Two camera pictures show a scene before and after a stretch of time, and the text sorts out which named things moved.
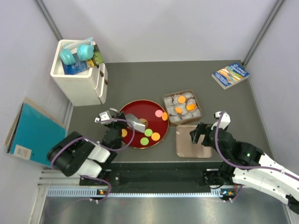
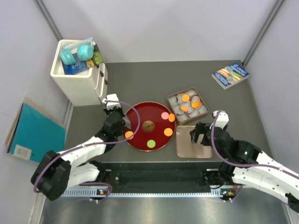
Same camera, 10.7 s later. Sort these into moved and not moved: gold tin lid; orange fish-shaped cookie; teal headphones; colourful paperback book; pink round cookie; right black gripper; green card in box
Moved: pink round cookie; orange fish-shaped cookie
Not moved: green card in box; colourful paperback book; gold tin lid; right black gripper; teal headphones
